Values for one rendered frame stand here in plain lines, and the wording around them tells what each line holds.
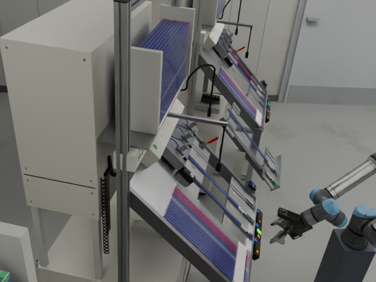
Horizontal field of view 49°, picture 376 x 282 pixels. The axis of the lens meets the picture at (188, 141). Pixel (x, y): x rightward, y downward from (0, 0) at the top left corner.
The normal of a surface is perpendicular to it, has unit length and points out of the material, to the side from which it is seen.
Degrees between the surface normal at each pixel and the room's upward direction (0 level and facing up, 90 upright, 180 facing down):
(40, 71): 90
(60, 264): 0
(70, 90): 90
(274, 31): 90
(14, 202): 0
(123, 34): 90
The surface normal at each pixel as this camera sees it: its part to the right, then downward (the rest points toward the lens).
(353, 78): 0.08, 0.54
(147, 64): -0.20, 0.51
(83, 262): 0.08, -0.84
